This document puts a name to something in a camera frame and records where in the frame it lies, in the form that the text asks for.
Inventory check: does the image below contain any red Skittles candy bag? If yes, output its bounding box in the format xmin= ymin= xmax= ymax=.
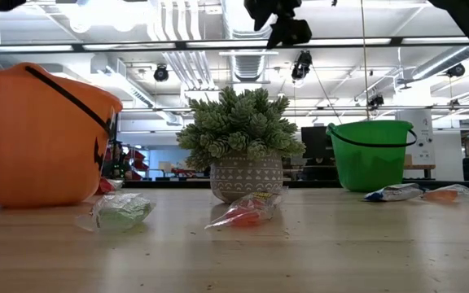
xmin=95 ymin=177 xmax=117 ymax=195

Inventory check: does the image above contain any white ventilation duct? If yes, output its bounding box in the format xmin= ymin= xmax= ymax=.
xmin=220 ymin=0 xmax=279 ymax=85

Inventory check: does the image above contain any white pillar with sockets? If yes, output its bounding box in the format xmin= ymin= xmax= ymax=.
xmin=395 ymin=108 xmax=437 ymax=167

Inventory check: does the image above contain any wooden bench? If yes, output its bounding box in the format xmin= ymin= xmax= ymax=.
xmin=403 ymin=164 xmax=438 ymax=180

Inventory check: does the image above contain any green plastic bucket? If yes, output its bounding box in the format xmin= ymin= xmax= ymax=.
xmin=326 ymin=120 xmax=419 ymax=194

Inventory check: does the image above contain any black beam with light strips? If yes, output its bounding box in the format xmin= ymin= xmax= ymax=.
xmin=0 ymin=37 xmax=469 ymax=53

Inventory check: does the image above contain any orange pumpkin bucket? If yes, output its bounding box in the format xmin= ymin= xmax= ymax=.
xmin=0 ymin=62 xmax=124 ymax=209

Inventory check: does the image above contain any black monitor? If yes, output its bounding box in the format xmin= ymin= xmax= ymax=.
xmin=300 ymin=125 xmax=335 ymax=167

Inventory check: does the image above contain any red storage bin rack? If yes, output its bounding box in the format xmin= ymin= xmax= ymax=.
xmin=114 ymin=148 xmax=150 ymax=182

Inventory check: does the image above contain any black round spotlight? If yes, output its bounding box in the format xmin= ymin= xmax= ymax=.
xmin=445 ymin=63 xmax=467 ymax=79
xmin=367 ymin=94 xmax=385 ymax=111
xmin=291 ymin=50 xmax=313 ymax=81
xmin=153 ymin=64 xmax=170 ymax=83

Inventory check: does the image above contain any blue white candy bar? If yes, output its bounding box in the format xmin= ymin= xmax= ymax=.
xmin=363 ymin=183 xmax=426 ymax=203

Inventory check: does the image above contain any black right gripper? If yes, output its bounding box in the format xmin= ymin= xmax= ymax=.
xmin=243 ymin=0 xmax=313 ymax=50

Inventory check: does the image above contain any white pipe bundle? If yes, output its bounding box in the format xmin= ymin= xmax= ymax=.
xmin=147 ymin=0 xmax=219 ymax=93

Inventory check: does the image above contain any clear wrapped green gummy candy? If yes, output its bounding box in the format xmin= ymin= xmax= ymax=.
xmin=74 ymin=191 xmax=157 ymax=234

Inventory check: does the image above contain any artificial succulent in patterned pot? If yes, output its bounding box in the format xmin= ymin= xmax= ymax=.
xmin=176 ymin=85 xmax=307 ymax=204

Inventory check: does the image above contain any clear red gummy candy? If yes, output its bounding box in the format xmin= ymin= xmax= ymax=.
xmin=204 ymin=190 xmax=285 ymax=230

